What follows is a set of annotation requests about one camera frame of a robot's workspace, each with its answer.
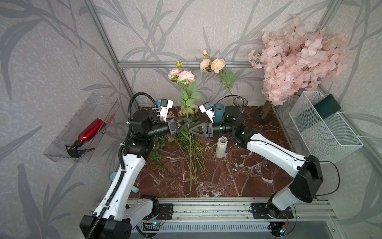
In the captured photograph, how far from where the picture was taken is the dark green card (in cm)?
69

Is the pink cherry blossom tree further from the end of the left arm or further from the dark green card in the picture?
the end of the left arm

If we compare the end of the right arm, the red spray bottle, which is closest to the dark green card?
the end of the right arm

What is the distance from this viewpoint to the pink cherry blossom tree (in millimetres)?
705

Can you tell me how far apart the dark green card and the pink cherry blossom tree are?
0.10 meters

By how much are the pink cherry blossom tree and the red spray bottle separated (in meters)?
0.78

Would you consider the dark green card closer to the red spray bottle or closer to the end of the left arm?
the end of the left arm

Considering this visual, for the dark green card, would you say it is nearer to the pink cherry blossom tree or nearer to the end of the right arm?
the pink cherry blossom tree

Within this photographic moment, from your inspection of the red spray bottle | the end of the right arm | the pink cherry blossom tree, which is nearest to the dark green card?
the pink cherry blossom tree

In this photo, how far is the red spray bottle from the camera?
596 millimetres

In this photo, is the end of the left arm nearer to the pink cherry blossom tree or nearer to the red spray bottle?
the red spray bottle

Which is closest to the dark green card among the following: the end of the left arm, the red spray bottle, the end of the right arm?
the end of the right arm

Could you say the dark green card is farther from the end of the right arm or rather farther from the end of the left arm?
the end of the left arm

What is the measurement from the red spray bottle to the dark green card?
1.02m

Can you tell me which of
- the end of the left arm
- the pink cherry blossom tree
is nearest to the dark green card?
the pink cherry blossom tree
